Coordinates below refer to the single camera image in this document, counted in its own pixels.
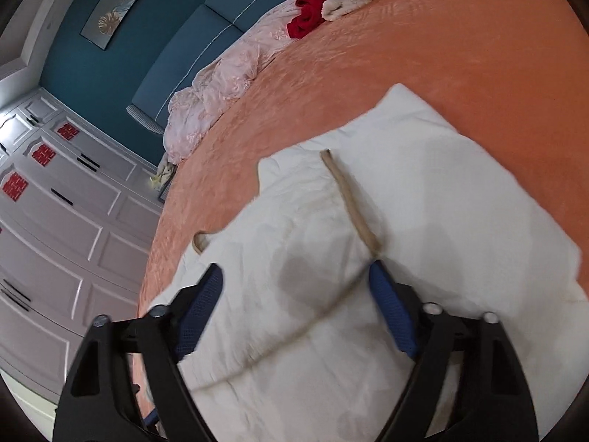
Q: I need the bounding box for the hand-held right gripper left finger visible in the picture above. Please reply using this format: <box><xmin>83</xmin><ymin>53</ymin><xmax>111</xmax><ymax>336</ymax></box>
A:
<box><xmin>52</xmin><ymin>263</ymin><xmax>225</xmax><ymax>442</ymax></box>

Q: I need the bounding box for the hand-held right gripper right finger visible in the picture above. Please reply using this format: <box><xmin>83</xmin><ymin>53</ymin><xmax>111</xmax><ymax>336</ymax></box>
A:
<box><xmin>368</xmin><ymin>259</ymin><xmax>539</xmax><ymax>442</ymax></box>

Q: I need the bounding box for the white garment with beige drawstring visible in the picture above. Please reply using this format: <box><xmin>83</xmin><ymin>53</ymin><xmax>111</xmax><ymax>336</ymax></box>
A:
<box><xmin>148</xmin><ymin>84</ymin><xmax>583</xmax><ymax>442</ymax></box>

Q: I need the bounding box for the yellow crumpled item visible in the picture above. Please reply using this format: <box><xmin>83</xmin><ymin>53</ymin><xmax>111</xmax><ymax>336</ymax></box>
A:
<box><xmin>149</xmin><ymin>163</ymin><xmax>178</xmax><ymax>193</ymax></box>

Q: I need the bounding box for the white panelled wardrobe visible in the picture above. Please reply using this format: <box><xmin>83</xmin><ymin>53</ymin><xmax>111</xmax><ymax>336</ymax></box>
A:
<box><xmin>0</xmin><ymin>87</ymin><xmax>172</xmax><ymax>394</ymax></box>

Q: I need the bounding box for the orange bed blanket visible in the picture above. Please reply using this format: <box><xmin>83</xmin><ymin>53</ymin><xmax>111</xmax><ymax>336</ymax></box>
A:
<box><xmin>133</xmin><ymin>0</ymin><xmax>589</xmax><ymax>442</ymax></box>

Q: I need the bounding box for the blue padded headboard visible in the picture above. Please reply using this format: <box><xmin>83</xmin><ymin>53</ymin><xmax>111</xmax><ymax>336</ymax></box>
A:
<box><xmin>126</xmin><ymin>0</ymin><xmax>343</xmax><ymax>135</ymax></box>

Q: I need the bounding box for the red garment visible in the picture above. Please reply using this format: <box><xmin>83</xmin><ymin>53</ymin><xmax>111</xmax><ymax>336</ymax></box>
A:
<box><xmin>288</xmin><ymin>0</ymin><xmax>333</xmax><ymax>40</ymax></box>

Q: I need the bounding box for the framed leaf wall picture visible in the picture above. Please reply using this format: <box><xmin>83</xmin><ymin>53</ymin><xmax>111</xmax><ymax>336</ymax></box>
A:
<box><xmin>80</xmin><ymin>0</ymin><xmax>169</xmax><ymax>50</ymax></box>

